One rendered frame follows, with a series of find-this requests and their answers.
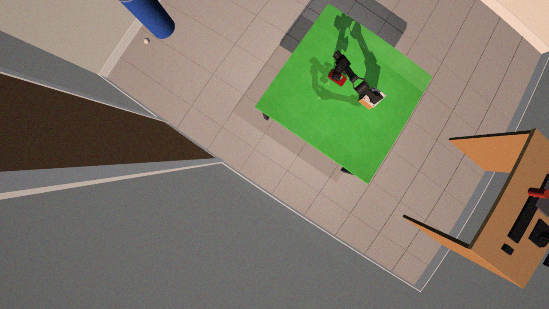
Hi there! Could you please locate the red circuit board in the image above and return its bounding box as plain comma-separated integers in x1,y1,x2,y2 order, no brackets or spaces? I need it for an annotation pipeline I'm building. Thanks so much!
328,69,347,87

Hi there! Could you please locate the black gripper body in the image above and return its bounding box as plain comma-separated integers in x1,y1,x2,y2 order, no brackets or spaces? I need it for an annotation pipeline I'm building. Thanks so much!
332,66,342,81

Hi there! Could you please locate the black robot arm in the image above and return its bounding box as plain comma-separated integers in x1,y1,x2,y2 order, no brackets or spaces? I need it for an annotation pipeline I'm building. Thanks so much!
333,50,384,104

